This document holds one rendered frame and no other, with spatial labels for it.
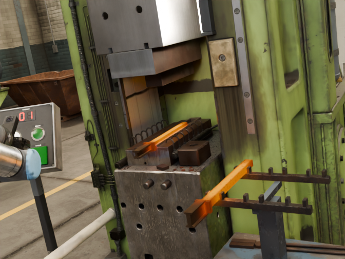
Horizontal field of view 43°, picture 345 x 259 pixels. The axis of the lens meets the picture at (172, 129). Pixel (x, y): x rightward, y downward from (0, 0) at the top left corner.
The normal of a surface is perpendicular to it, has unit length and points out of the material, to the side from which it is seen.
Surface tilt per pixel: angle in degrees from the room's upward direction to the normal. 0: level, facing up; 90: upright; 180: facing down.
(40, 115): 60
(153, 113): 90
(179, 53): 90
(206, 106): 90
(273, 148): 90
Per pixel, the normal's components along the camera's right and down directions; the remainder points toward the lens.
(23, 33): 0.81, 0.01
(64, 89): 0.81, 0.36
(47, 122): -0.12, -0.27
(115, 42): -0.46, 0.28
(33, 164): 0.99, -0.09
